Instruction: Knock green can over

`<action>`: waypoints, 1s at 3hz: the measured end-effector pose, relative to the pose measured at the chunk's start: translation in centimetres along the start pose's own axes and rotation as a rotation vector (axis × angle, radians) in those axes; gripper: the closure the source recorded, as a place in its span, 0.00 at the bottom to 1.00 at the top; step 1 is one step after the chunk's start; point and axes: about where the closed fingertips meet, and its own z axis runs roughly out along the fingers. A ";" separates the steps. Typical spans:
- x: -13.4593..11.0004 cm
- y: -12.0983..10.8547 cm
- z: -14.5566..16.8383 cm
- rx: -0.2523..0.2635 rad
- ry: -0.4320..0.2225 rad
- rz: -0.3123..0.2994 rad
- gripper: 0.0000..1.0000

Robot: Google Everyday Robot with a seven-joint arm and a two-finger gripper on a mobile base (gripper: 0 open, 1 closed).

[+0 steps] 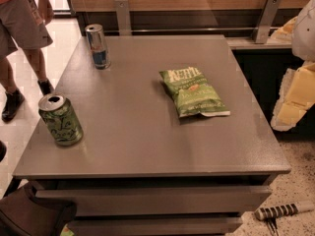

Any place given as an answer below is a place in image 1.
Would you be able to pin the green Kettle chips bag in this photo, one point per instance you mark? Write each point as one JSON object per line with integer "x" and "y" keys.
{"x": 192, "y": 94}

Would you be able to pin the horizontal metal rail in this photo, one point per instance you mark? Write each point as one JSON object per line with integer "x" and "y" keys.
{"x": 156, "y": 31}

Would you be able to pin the metal wall bracket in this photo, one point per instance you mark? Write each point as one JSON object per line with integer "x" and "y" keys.
{"x": 123, "y": 17}
{"x": 262, "y": 30}

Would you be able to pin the lower grey drawer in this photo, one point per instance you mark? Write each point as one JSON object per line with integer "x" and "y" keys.
{"x": 156, "y": 227}

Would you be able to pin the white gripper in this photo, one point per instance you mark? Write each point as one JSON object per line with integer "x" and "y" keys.
{"x": 305, "y": 33}

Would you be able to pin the person in grey shorts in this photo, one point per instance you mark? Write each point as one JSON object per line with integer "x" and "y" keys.
{"x": 21, "y": 26}

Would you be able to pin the person's hand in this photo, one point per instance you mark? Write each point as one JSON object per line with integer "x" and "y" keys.
{"x": 46, "y": 11}

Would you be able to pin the grey drawer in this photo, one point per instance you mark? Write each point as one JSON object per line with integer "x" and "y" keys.
{"x": 152, "y": 201}
{"x": 156, "y": 227}

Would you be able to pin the upper grey drawer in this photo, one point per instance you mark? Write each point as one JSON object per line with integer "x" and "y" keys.
{"x": 152, "y": 201}

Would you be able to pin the dark brown bag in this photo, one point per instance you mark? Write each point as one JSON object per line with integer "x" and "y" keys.
{"x": 23, "y": 214}

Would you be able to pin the green La Croix can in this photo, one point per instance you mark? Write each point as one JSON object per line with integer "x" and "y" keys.
{"x": 59, "y": 116}

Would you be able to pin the right metal wall bracket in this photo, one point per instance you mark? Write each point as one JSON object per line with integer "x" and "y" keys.
{"x": 262, "y": 30}

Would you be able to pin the left metal wall bracket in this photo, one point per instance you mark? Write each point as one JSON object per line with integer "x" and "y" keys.
{"x": 123, "y": 17}

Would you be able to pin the silver blue energy drink can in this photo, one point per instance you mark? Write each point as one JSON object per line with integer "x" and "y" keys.
{"x": 98, "y": 46}

